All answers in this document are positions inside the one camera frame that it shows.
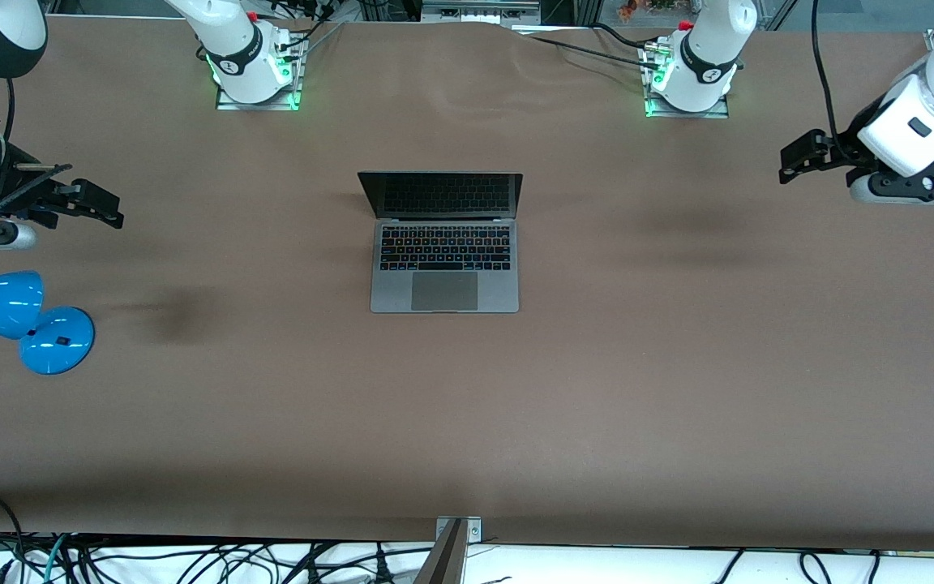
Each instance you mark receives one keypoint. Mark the blue desk lamp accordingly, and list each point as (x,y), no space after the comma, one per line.
(57,341)

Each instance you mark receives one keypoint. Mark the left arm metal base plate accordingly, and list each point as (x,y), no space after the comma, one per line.
(702,114)

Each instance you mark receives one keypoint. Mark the aluminium profile post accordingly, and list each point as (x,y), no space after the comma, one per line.
(443,564)

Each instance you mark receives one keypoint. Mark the grey laptop computer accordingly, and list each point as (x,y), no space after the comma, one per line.
(443,243)

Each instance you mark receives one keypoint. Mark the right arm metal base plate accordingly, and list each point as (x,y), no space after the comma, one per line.
(256,106)

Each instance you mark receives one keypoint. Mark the small metal corner bracket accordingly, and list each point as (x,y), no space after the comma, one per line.
(473,531)

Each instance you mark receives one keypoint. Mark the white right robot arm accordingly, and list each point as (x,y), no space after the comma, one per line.
(248,61)

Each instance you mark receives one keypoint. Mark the brown table cover sheet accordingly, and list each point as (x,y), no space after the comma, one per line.
(678,365)

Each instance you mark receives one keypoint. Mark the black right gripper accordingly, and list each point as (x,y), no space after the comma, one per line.
(19,195)

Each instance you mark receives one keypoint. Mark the grey metal control box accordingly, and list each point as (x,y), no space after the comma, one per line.
(479,12)

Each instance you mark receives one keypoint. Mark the orange background object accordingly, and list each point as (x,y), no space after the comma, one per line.
(629,10)

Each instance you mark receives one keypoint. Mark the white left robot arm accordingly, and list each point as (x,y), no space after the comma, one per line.
(710,57)

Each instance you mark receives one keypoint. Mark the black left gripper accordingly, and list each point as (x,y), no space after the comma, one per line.
(840,151)

